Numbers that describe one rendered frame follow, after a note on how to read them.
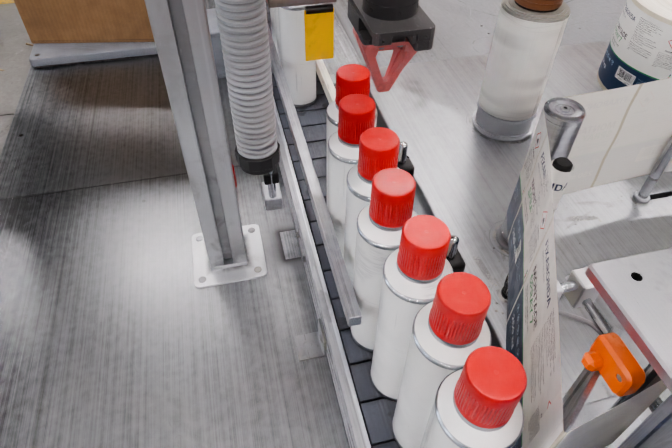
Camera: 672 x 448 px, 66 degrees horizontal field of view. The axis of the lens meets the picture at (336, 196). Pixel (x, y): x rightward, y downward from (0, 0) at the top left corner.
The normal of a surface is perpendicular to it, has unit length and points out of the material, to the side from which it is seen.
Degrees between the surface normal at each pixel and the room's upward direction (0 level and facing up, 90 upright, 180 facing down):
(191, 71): 90
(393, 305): 90
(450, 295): 2
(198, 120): 90
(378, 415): 0
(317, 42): 90
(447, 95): 0
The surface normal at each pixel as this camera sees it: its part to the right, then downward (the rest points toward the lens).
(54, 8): 0.06, 0.69
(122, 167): 0.01, -0.72
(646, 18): -0.95, 0.20
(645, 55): -0.83, 0.38
